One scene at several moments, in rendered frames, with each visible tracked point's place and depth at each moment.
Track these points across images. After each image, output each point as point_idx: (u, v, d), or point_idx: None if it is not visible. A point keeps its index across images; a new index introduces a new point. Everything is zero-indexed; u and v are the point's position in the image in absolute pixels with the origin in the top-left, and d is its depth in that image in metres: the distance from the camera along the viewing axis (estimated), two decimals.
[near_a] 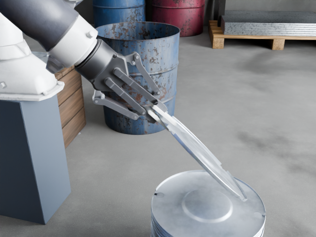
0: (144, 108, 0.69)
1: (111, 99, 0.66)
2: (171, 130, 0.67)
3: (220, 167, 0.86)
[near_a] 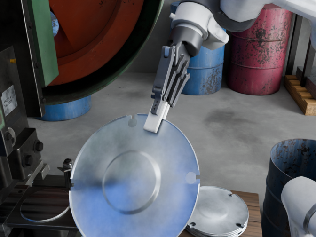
0: None
1: (179, 81, 0.76)
2: (135, 119, 0.72)
3: None
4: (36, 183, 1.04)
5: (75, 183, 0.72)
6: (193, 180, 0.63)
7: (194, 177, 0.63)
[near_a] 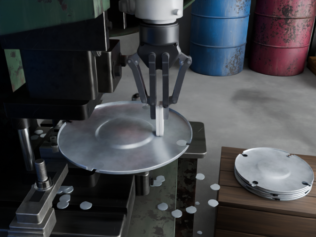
0: (156, 101, 0.69)
1: (139, 71, 0.66)
2: (149, 106, 0.83)
3: (98, 163, 0.62)
4: None
5: (73, 121, 0.77)
6: (183, 144, 0.68)
7: (185, 143, 0.69)
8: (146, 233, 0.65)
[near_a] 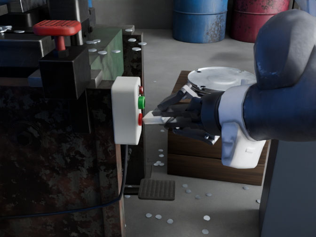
0: (169, 119, 0.67)
1: (199, 132, 0.63)
2: None
3: None
4: None
5: None
6: None
7: None
8: None
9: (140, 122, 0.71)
